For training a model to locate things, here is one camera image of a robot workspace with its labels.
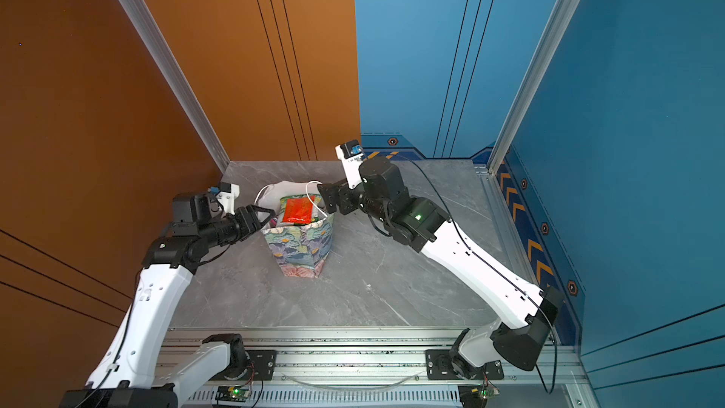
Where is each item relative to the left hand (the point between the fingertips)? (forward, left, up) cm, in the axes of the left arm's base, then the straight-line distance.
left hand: (270, 213), depth 73 cm
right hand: (+1, -17, +12) cm, 21 cm away
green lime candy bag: (+7, -11, -4) cm, 13 cm away
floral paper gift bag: (-4, -8, -3) cm, 9 cm away
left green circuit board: (-36, +8, -28) cm, 47 cm away
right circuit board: (-36, -56, -25) cm, 71 cm away
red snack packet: (+4, -6, -4) cm, 8 cm away
